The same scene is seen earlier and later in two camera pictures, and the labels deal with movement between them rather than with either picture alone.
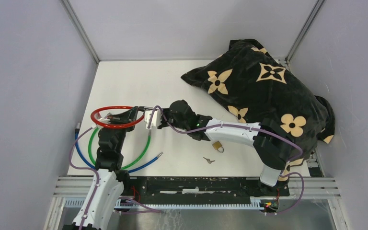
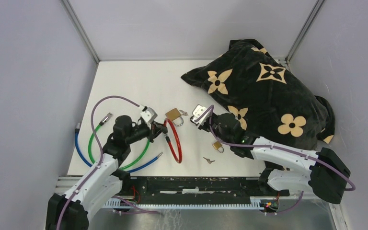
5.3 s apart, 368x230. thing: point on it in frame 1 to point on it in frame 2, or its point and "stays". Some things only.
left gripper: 125,117 to 156,130
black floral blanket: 253,84 stays
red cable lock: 93,116 to 178,141
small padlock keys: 209,161 stays
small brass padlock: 216,145 stays
